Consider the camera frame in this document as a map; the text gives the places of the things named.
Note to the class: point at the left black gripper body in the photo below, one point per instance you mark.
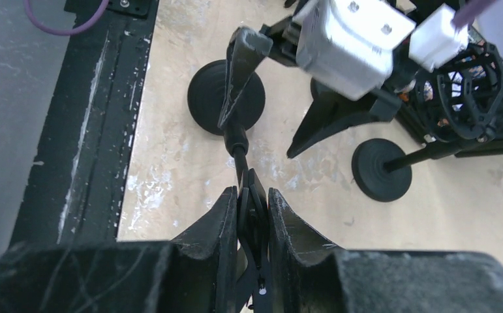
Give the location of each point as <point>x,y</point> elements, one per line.
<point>285,41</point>

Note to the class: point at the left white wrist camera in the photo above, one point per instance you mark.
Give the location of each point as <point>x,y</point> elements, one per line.
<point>436,40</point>

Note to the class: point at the black shock mount round stand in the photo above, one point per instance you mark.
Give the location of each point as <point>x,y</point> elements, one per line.
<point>459,100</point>

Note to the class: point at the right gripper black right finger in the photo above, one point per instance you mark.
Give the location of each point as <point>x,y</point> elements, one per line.
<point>310,273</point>

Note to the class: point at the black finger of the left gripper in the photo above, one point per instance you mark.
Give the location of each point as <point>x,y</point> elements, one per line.
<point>329,114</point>
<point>246,50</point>

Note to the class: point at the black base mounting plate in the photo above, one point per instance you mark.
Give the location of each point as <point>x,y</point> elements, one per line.
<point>76,186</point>

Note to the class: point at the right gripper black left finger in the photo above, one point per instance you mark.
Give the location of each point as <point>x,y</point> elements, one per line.
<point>194,272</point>

